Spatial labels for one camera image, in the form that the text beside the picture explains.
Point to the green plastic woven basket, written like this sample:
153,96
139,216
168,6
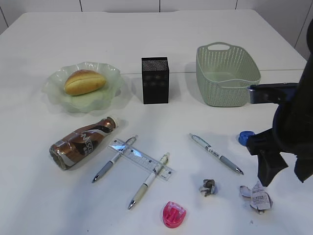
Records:
224,72

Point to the cream grip pen middle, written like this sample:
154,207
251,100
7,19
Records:
144,187

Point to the large white paper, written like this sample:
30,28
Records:
260,200

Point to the pink pencil sharpener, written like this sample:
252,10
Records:
173,215

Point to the sugared bread roll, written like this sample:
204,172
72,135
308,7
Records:
83,82

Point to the grey grip pen left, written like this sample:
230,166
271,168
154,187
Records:
110,163

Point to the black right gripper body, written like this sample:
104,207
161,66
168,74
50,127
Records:
292,127

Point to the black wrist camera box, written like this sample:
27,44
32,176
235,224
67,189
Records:
277,93

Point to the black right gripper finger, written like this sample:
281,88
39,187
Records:
270,163

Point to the small dark paper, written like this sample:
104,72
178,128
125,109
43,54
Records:
208,188

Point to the clear plastic ruler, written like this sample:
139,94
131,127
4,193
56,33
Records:
142,160

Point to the green wavy glass plate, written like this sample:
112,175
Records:
84,103

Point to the brown coffee drink bottle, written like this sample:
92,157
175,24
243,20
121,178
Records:
80,143

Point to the blue pencil sharpener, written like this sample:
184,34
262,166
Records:
243,137

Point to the black mesh pen holder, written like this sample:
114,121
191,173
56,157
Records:
155,80

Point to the blue grey pen right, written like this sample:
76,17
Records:
208,148

